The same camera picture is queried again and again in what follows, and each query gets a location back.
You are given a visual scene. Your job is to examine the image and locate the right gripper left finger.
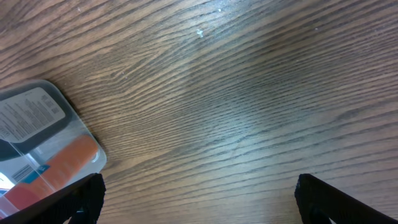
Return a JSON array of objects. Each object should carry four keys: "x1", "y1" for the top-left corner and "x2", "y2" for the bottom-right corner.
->
[{"x1": 1, "y1": 173, "x2": 106, "y2": 224}]

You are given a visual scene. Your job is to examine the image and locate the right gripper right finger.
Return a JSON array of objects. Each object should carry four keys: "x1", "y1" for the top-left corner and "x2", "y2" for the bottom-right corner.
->
[{"x1": 294, "y1": 174, "x2": 397, "y2": 224}]

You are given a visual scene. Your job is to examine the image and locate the orange bottle white cap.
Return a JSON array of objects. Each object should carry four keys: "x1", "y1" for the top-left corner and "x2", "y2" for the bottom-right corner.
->
[{"x1": 1, "y1": 135, "x2": 98, "y2": 218}]

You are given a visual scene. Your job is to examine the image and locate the clear plastic container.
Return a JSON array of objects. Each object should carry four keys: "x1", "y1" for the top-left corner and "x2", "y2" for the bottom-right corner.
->
[{"x1": 0, "y1": 79, "x2": 108, "y2": 220}]

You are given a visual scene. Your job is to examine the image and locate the black bottle white cap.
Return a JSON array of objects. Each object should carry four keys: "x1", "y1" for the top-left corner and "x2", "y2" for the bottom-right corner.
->
[{"x1": 1, "y1": 80, "x2": 73, "y2": 161}]

